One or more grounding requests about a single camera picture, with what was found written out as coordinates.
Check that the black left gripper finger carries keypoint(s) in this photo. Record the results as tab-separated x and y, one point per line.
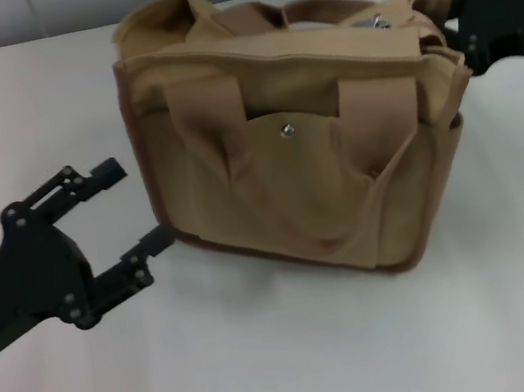
129	277
87	183

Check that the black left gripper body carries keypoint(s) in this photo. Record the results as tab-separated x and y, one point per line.
28	283

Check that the khaki canvas food bag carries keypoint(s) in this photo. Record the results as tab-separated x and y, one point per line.
291	191

